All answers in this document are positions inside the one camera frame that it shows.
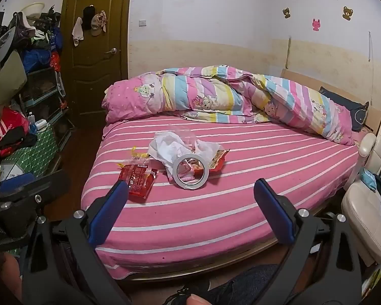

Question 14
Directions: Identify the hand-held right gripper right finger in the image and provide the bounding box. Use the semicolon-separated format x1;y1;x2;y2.
253;178;373;305

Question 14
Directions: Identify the beige cap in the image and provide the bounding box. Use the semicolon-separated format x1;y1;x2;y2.
90;12;108;37

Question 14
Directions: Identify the red shopping bag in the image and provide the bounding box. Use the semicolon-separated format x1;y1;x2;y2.
0;107;30;166

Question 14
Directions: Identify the green quilted box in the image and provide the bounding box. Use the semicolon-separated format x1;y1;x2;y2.
0;126;59;178

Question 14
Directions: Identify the white office chair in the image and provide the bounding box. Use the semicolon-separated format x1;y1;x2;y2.
341;92;381;263

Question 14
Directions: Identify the clear yellow plastic bag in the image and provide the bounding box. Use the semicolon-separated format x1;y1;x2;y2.
127;146;154;169

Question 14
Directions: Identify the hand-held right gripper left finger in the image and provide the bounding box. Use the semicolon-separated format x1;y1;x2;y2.
19;180;131;305

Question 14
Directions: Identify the dark blue pillow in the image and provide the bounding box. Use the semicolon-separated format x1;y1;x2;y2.
319;86;370;132

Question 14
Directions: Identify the red picture snack wrapper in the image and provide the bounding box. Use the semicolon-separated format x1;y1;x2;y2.
207;149;231;173

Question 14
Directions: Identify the beige bag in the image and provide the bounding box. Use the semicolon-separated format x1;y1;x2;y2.
0;51;27;105

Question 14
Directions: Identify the light blue cloth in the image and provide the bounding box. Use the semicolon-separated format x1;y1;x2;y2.
361;168;378;192

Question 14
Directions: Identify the small pink wrapper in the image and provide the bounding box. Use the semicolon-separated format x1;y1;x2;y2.
178;162;198;181

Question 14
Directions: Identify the person's left forearm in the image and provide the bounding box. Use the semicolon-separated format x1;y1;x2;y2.
0;252;22;305

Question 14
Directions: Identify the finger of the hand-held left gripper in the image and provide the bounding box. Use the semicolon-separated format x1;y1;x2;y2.
0;169;71;218

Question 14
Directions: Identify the thin wall cable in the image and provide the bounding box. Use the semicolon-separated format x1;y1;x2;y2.
368;31;374;102

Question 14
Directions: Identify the pink cartoon print quilt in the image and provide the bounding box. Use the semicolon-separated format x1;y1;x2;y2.
102;65;358;147

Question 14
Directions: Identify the black storage rack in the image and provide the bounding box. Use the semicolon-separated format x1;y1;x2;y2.
19;67;74;153

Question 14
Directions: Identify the clear plastic wrapper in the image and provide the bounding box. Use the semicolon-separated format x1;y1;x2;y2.
169;124;199;147

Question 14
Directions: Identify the person's leg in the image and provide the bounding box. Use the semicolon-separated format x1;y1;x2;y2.
165;263;284;305

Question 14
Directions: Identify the person's right hand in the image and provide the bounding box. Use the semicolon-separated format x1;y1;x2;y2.
177;293;208;305

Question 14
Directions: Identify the brown wooden door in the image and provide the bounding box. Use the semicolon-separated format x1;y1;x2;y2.
61;0;134;124

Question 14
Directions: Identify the pink striped bed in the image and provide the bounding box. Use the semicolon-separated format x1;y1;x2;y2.
81;114;361;280

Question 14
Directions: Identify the white tape roll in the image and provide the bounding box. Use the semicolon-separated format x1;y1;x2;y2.
172;153;210;191

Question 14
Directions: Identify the black cloth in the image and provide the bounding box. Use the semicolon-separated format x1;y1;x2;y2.
0;126;38;151

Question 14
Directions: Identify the white hanging cloth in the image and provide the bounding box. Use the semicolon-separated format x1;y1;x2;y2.
71;17;85;47

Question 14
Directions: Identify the white plastic basin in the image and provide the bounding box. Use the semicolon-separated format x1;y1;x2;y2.
21;3;45;17

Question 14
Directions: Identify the white plastic bag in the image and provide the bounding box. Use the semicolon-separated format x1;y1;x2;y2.
149;132;221;183

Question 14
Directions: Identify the wooden headboard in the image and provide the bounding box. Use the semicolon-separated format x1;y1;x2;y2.
281;68;381;134

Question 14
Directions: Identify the red snack packet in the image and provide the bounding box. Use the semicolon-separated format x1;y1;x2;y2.
118;162;159;203

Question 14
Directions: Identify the blue bag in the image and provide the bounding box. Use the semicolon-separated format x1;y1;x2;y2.
22;48;53;72

